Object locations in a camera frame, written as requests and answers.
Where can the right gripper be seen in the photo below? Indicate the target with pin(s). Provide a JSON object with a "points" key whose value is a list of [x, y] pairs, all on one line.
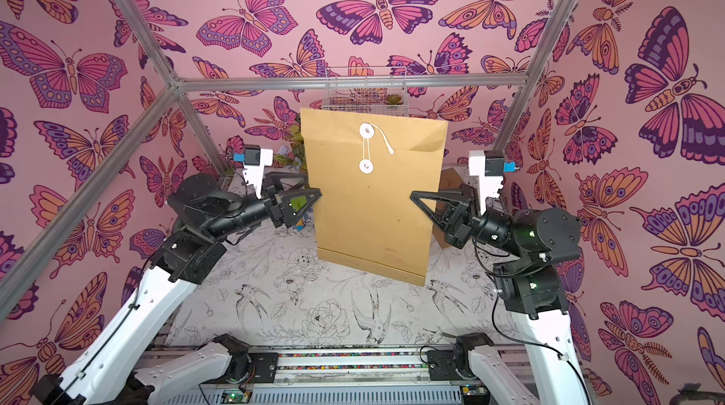
{"points": [[459, 220]]}

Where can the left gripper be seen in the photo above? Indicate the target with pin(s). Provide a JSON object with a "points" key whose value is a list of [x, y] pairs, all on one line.
{"points": [[278, 206]]}

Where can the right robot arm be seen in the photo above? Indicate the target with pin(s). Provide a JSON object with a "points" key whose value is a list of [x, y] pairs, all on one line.
{"points": [[527, 286]]}

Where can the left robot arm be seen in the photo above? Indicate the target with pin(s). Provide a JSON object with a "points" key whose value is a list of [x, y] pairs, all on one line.
{"points": [[106, 371]]}

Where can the glass vase with plants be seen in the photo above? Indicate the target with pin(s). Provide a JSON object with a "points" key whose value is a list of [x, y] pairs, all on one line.
{"points": [[294, 155]]}

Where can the green item in basket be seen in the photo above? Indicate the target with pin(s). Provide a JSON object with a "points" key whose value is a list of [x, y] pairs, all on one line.
{"points": [[394, 100]]}

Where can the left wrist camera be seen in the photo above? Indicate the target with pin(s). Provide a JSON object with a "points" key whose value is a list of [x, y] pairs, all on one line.
{"points": [[254, 161]]}

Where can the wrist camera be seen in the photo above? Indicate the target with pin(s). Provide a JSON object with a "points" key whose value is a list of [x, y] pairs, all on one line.
{"points": [[254, 161], [490, 170]]}

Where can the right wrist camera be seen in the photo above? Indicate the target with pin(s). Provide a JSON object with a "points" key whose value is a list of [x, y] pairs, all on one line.
{"points": [[490, 170]]}

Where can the white wire basket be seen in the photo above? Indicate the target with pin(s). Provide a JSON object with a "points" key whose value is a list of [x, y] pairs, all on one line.
{"points": [[363, 89]]}

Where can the aluminium frame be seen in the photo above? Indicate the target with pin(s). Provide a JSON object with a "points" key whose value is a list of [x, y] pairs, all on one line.
{"points": [[41, 251]]}

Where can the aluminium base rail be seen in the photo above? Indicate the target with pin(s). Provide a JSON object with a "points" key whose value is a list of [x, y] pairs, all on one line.
{"points": [[418, 374]]}

